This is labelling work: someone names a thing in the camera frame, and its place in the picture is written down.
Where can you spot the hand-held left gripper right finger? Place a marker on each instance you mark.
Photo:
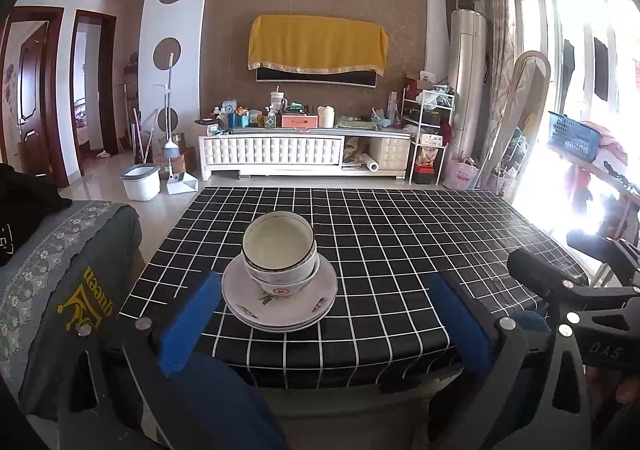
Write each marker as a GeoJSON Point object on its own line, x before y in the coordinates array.
{"type": "Point", "coordinates": [460, 325]}

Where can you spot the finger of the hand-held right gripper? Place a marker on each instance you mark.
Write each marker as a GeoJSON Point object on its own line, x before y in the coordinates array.
{"type": "Point", "coordinates": [530, 267]}
{"type": "Point", "coordinates": [600, 250]}

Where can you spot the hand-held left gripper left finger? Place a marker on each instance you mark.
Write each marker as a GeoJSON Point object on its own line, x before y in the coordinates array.
{"type": "Point", "coordinates": [192, 325]}

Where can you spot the white plate with plant print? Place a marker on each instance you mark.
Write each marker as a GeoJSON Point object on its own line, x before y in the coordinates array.
{"type": "Point", "coordinates": [237, 292]}

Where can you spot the pink flower plate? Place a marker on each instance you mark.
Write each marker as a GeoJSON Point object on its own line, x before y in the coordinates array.
{"type": "Point", "coordinates": [280, 329]}

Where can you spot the white bowl with red print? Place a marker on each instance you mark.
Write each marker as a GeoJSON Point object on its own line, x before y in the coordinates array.
{"type": "Point", "coordinates": [282, 289]}

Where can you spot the plain cream bowl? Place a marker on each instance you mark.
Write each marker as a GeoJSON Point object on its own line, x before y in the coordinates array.
{"type": "Point", "coordinates": [280, 276]}

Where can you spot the blue patterned bowl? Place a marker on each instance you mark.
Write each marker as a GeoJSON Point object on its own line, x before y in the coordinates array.
{"type": "Point", "coordinates": [277, 242]}

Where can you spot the person's right hand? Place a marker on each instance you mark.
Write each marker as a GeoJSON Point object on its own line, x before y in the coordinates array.
{"type": "Point", "coordinates": [615, 387]}

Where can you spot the person's right leg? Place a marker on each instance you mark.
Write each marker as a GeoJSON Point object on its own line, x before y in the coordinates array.
{"type": "Point", "coordinates": [532, 327]}

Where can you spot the person's leg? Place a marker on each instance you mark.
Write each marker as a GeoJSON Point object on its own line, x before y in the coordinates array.
{"type": "Point", "coordinates": [532, 327]}
{"type": "Point", "coordinates": [225, 405]}

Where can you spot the person's left leg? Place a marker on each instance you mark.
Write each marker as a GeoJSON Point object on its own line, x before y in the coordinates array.
{"type": "Point", "coordinates": [225, 405]}

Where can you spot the black checkered tablecloth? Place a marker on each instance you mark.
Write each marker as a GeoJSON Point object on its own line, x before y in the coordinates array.
{"type": "Point", "coordinates": [400, 240]}

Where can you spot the pink cloth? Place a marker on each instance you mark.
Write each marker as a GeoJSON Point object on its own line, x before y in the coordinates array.
{"type": "Point", "coordinates": [610, 142]}

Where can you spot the pink bag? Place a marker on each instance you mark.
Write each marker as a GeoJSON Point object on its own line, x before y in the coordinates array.
{"type": "Point", "coordinates": [462, 175]}

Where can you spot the blue plastic basket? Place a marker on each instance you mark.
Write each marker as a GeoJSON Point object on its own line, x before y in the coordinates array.
{"type": "Point", "coordinates": [572, 137]}

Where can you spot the white dustpan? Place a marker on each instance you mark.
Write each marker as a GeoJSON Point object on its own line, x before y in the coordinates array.
{"type": "Point", "coordinates": [182, 186]}

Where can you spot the red box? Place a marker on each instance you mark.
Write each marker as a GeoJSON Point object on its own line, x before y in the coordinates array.
{"type": "Point", "coordinates": [422, 175]}

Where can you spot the grey embroidered sofa cover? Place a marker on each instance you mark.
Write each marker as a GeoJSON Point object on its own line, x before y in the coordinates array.
{"type": "Point", "coordinates": [50, 280]}

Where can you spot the white mop bucket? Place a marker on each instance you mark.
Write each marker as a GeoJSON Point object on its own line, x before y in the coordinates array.
{"type": "Point", "coordinates": [140, 185]}

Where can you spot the black hanging garment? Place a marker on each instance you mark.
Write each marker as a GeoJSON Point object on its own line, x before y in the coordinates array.
{"type": "Point", "coordinates": [567, 65]}
{"type": "Point", "coordinates": [600, 72]}

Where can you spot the grey broom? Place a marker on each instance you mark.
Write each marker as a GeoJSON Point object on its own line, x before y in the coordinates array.
{"type": "Point", "coordinates": [170, 146]}

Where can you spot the white metal shelf rack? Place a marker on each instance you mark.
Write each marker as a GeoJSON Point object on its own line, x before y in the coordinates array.
{"type": "Point", "coordinates": [430, 115]}

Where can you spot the white paper roll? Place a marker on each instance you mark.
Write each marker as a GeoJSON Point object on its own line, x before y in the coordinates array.
{"type": "Point", "coordinates": [370, 164]}

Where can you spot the white tufted TV cabinet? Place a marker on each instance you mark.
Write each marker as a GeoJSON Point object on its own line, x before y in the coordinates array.
{"type": "Point", "coordinates": [270, 152]}

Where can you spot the silver standing air conditioner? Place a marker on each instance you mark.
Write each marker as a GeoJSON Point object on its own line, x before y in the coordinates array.
{"type": "Point", "coordinates": [467, 80]}

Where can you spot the light blue basin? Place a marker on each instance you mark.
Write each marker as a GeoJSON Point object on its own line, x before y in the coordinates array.
{"type": "Point", "coordinates": [382, 121]}

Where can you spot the black cloth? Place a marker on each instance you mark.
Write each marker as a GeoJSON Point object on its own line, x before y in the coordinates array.
{"type": "Point", "coordinates": [25, 200]}

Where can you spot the teal box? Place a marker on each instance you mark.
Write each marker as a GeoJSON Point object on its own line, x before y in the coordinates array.
{"type": "Point", "coordinates": [239, 120]}

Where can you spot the patterned curtain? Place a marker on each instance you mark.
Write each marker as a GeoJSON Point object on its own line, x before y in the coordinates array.
{"type": "Point", "coordinates": [500, 55]}

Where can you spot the pink storage box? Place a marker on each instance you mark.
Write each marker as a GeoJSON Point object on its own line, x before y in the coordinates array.
{"type": "Point", "coordinates": [300, 121]}

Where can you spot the white cup with straw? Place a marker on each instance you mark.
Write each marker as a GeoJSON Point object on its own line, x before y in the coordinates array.
{"type": "Point", "coordinates": [277, 100]}

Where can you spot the white floor mop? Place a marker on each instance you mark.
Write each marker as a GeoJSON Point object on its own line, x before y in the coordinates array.
{"type": "Point", "coordinates": [170, 80]}

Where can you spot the white plastic jug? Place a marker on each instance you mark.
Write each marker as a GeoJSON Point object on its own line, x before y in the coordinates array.
{"type": "Point", "coordinates": [326, 117]}

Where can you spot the black television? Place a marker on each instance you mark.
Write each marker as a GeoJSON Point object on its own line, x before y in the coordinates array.
{"type": "Point", "coordinates": [315, 78]}

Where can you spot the dark wooden door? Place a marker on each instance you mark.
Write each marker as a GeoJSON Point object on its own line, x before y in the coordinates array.
{"type": "Point", "coordinates": [30, 95]}

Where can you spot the yellow cloth cover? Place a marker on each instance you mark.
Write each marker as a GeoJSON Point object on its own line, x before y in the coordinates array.
{"type": "Point", "coordinates": [317, 42]}

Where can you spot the leaning wooden frame board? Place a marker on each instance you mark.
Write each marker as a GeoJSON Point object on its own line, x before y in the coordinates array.
{"type": "Point", "coordinates": [525, 100]}

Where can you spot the dark wooden door frame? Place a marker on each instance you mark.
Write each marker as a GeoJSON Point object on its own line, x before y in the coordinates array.
{"type": "Point", "coordinates": [107, 85]}

